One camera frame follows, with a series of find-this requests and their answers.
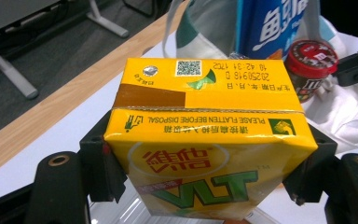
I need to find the blue snack bag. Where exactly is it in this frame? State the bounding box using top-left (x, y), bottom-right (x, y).
top-left (235, 0), bottom-right (309, 61)

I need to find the white metal table frame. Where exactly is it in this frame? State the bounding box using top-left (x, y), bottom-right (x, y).
top-left (0, 0), bottom-right (130, 101)

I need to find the red-lidded candy jar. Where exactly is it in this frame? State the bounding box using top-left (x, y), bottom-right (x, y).
top-left (283, 39), bottom-right (339, 105)

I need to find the yellow drink carton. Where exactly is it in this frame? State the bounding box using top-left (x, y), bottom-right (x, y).
top-left (103, 57), bottom-right (319, 222)

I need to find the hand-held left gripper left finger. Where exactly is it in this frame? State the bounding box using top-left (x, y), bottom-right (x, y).
top-left (78, 110), bottom-right (129, 204)

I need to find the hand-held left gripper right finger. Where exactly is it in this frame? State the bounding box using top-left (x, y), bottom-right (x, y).
top-left (282, 124), bottom-right (338, 207)

